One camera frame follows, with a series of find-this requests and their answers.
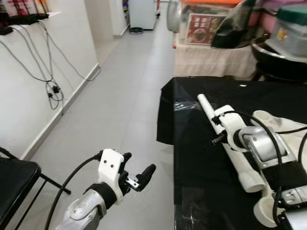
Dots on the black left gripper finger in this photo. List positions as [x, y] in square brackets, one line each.
[127, 157]
[147, 173]

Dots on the white plastic table leg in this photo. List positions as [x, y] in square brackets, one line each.
[240, 165]

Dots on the black tablecloth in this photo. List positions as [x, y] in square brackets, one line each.
[201, 167]

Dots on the beige woven rug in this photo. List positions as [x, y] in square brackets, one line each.
[211, 60]

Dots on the black round basin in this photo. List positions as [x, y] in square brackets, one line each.
[278, 64]

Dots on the black power adapter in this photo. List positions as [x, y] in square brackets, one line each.
[55, 89]

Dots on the red printed cardboard box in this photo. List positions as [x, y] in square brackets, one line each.
[204, 28]

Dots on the black plastic bag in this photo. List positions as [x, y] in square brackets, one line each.
[235, 26]

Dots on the pink plastic bag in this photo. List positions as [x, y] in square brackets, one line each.
[271, 14]

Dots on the orange flat box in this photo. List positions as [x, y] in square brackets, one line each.
[211, 2]

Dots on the white floor-standing appliance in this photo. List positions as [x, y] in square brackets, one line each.
[143, 13]

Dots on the black power strip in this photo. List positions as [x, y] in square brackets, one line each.
[24, 19]

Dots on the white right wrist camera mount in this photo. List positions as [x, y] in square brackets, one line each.
[230, 122]

